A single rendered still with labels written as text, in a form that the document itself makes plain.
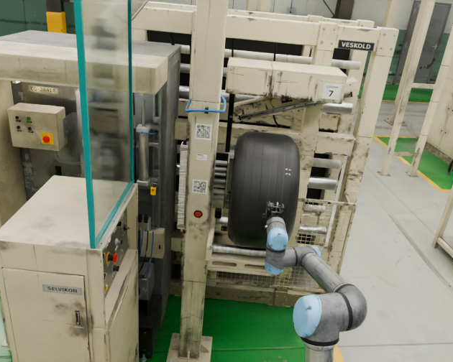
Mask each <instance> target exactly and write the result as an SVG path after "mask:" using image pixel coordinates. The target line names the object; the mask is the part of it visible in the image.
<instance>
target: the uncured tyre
mask: <svg viewBox="0 0 453 362"><path fill-rule="evenodd" d="M251 157H252V158H251ZM253 158H260V159H253ZM285 167H288V168H291V177H289V176H285ZM299 185H300V155H299V150H298V145H297V144H296V143H295V142H294V141H293V140H292V139H291V137H290V136H286V135H285V134H272V133H264V132H256V131H249V132H245V133H244V134H243V135H241V136H240V137H239V138H238V139H237V143H236V146H235V150H234V162H233V170H232V184H231V192H230V199H229V214H228V223H227V230H228V237H229V239H230V240H231V241H232V242H233V243H234V244H235V245H238V246H241V247H250V248H257V249H266V245H267V240H265V234H266V230H267V228H266V227H265V226H266V225H267V224H266V222H265V220H263V218H262V214H263V213H265V210H266V205H267V203H268V204H269V201H270V203H273V204H276V205H277V202H278V205H281V207H282V205H283V204H284V213H283V220H284V222H285V228H286V232H287V234H288V241H289V240H290V237H291V234H292V232H293V227H294V223H295V219H296V211H297V206H298V194H299Z"/></svg>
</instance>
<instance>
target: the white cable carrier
mask: <svg viewBox="0 0 453 362"><path fill-rule="evenodd" d="M188 144H189V143H188V142H186V144H183V142H182V143H181V146H180V147H182V148H189V145H188ZM187 169H188V151H187V150H181V151H180V175H179V193H178V194H179V195H178V225H179V226H185V225H186V223H185V214H186V213H185V211H186V190H187V171H188V170H187Z"/></svg>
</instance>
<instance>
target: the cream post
mask: <svg viewBox="0 0 453 362"><path fill-rule="evenodd" d="M228 3H229V0H196V25H195V40H194V55H193V83H192V98H191V109H205V107H209V110H220V102H221V84H222V75H223V66H224V48H225V39H226V30H227V12H228ZM196 124H208V125H212V127H211V140H207V139H195V135H196ZM218 128H219V113H214V112H209V113H204V112H191V126H190V141H189V155H188V184H187V198H186V229H185V241H184V256H183V284H182V299H181V314H180V342H179V357H186V358H187V357H188V352H189V351H190V355H189V358H195V359H199V356H200V348H201V335H202V326H203V309H204V299H205V290H206V273H207V263H208V261H206V244H207V240H208V235H209V229H210V225H211V210H212V200H213V191H214V174H215V164H216V147H217V138H218ZM197 154H206V155H207V160H199V159H196V157H197ZM193 180H208V185H207V194H203V193H194V192H192V187H193ZM197 211H198V212H200V213H201V216H200V217H196V215H195V214H196V212H197Z"/></svg>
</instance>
